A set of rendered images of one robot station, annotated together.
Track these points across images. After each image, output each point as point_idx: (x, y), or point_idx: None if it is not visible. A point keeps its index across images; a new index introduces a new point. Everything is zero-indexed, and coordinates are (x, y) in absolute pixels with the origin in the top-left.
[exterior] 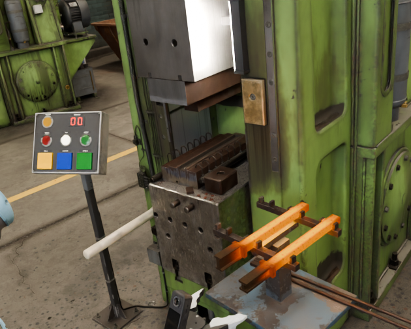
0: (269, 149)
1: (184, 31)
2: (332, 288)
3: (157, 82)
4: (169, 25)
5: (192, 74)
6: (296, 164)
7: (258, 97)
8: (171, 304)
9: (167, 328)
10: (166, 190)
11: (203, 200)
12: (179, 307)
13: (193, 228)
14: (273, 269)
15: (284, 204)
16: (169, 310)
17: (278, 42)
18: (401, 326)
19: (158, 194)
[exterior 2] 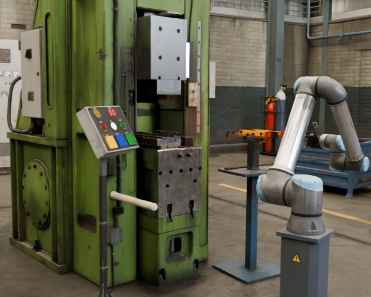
0: (196, 119)
1: (185, 53)
2: None
3: (164, 82)
4: (176, 49)
5: (186, 75)
6: (206, 125)
7: (195, 91)
8: (314, 126)
9: (318, 134)
10: (172, 149)
11: (194, 147)
12: (317, 125)
13: (186, 170)
14: None
15: None
16: (315, 128)
17: (201, 65)
18: None
19: (165, 156)
